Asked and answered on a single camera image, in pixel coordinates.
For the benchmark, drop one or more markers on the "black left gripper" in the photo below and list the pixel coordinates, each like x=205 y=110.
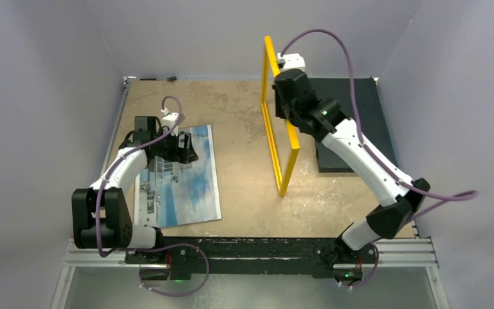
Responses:
x=184 y=154

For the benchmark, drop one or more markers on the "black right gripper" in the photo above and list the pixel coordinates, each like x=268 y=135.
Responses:
x=279 y=112

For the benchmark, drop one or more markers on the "building and sky photo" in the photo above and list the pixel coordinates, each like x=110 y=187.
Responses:
x=169 y=194

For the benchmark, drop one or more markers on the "yellow picture frame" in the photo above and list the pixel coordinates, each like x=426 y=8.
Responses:
x=282 y=137

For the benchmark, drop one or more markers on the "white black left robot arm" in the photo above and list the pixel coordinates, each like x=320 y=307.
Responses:
x=101 y=217

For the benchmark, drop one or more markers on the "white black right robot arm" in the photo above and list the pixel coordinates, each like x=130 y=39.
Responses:
x=396 y=192

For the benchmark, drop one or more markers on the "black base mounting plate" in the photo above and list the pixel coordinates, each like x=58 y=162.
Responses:
x=320 y=258

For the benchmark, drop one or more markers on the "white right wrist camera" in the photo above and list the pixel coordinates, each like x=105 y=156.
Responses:
x=290 y=61

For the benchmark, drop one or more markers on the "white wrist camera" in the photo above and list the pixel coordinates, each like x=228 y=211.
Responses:
x=171 y=121
x=290 y=61

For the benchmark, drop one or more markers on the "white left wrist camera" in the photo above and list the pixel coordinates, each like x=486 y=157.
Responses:
x=171 y=121

